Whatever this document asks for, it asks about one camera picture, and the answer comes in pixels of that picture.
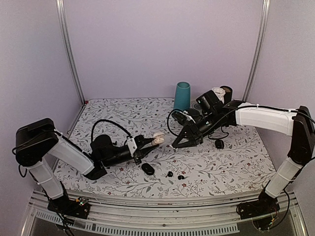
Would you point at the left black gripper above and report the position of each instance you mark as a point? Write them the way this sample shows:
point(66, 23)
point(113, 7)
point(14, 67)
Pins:
point(139, 155)

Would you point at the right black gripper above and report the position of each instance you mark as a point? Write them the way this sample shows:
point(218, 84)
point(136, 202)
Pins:
point(191, 131)

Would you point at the cream earbud case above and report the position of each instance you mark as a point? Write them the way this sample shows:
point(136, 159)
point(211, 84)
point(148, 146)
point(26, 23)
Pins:
point(158, 138)

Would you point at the black earbud charging case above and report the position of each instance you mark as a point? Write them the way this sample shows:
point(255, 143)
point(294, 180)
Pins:
point(219, 144)

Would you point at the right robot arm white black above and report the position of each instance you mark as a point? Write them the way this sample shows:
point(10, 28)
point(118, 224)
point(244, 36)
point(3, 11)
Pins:
point(296, 123)

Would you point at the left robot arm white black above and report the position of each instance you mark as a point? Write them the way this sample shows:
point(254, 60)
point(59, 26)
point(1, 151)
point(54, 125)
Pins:
point(36, 140)

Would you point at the black oval earbud case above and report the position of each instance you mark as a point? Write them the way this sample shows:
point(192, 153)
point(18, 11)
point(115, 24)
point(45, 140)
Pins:
point(148, 169)

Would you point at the dark grey mug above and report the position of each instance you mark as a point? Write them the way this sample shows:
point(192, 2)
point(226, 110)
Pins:
point(193, 112)

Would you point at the teal tall vase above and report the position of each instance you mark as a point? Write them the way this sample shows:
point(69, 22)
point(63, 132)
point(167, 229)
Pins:
point(182, 96)

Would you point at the floral patterned table mat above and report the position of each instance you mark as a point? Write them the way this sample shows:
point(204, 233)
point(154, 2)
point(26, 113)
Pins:
point(243, 165)

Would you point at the white ribbed vase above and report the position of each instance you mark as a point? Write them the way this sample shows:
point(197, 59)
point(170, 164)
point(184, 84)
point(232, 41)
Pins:
point(220, 93)

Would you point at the dark brown cylinder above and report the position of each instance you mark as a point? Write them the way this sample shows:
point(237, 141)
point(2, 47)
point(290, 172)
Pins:
point(228, 93)

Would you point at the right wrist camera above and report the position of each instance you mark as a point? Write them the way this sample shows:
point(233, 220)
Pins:
point(181, 117)

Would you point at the front aluminium rail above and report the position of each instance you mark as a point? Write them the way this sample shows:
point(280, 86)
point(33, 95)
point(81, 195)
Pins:
point(196, 216)

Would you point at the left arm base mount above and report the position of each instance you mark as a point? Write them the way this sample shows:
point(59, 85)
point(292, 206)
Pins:
point(79, 208)

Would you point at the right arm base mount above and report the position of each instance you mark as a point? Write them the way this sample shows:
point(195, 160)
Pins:
point(263, 205)

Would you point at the right aluminium frame post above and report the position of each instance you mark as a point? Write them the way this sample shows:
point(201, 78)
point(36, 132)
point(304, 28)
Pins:
point(259, 44)

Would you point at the aluminium frame post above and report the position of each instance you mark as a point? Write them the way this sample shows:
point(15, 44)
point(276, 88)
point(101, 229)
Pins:
point(68, 49)
point(259, 44)

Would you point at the left aluminium frame post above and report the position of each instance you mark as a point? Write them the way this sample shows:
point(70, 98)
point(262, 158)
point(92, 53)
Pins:
point(68, 49)

